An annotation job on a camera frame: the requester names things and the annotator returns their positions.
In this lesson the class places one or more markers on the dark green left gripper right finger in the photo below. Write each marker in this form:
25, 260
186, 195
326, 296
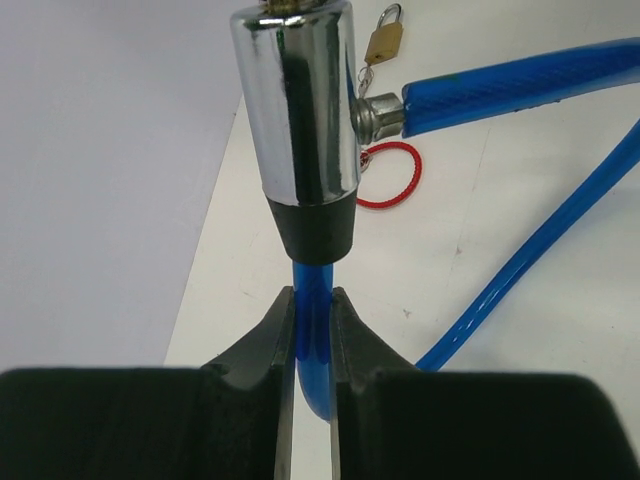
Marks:
390, 420

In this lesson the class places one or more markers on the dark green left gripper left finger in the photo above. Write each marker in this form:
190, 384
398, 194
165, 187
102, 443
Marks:
228, 419

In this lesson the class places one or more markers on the red cable padlock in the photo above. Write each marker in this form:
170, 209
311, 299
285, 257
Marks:
397, 172

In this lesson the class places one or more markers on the silver keys of handled padlock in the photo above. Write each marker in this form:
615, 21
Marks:
365, 78

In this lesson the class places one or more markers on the blue cable lock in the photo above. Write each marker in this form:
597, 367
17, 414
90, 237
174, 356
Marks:
310, 121

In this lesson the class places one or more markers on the small brass padlock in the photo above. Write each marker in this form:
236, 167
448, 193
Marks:
384, 42

